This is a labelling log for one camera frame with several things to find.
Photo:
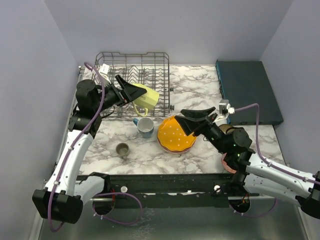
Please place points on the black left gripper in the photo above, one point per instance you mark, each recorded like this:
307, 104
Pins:
130, 92

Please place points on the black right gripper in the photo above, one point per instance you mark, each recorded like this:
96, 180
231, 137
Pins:
189, 125

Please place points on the pale yellow mug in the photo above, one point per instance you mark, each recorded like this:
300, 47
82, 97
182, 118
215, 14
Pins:
147, 101

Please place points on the brown patterned bowl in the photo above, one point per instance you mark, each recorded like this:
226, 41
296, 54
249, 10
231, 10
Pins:
226, 128

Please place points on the blue floral mug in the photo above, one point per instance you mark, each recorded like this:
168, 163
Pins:
145, 126

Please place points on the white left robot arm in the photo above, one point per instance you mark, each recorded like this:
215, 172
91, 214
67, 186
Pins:
66, 192

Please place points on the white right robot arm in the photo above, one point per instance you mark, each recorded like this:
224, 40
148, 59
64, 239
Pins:
254, 172

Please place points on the orange polka dot plate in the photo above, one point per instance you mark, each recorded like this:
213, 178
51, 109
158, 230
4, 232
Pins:
171, 135

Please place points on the pink plate under stack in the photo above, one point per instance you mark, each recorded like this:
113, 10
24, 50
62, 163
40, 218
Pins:
177, 151

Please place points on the red patterned glass bowl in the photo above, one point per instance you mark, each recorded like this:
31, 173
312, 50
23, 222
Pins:
225, 165

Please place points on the small grey cup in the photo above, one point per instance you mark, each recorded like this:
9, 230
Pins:
123, 150

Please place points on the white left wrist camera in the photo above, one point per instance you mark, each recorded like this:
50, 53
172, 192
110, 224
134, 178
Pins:
104, 70

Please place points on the grey wire dish rack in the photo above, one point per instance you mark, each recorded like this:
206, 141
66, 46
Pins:
152, 69

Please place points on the blue network switch box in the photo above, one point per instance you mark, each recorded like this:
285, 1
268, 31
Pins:
246, 82

